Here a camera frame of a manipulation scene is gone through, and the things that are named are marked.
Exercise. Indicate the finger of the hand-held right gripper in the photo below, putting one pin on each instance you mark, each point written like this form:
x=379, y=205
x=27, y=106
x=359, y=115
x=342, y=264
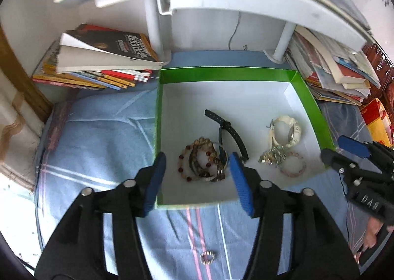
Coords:
x=354, y=146
x=337, y=161

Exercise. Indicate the stack of colourful books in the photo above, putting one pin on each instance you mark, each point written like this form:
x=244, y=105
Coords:
x=101, y=61

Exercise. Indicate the beige curtain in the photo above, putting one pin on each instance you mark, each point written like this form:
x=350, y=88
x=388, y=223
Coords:
x=15, y=132

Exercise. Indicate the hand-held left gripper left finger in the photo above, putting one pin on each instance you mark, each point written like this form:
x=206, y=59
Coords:
x=154, y=184

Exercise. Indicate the silver jewelry piece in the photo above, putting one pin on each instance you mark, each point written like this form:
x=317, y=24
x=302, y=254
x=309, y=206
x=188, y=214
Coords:
x=272, y=155

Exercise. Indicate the person's right hand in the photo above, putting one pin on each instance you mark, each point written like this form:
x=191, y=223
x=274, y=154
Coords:
x=373, y=232

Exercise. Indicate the yellow red bag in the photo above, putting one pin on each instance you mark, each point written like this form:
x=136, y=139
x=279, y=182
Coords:
x=377, y=120

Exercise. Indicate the wooden chair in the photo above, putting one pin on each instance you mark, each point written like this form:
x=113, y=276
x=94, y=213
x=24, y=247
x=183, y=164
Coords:
x=383, y=61

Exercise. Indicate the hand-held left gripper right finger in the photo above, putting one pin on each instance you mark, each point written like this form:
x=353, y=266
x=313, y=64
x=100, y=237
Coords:
x=243, y=187

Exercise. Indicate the white watch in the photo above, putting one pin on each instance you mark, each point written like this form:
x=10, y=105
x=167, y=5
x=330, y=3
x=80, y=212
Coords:
x=295, y=135

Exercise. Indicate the pile of books and papers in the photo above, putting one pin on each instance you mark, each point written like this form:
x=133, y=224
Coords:
x=335, y=71

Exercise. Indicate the green cardboard box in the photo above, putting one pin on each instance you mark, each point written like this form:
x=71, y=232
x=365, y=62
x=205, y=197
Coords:
x=221, y=95

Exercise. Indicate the black watch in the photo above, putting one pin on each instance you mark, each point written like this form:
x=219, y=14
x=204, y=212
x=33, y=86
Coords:
x=234, y=132

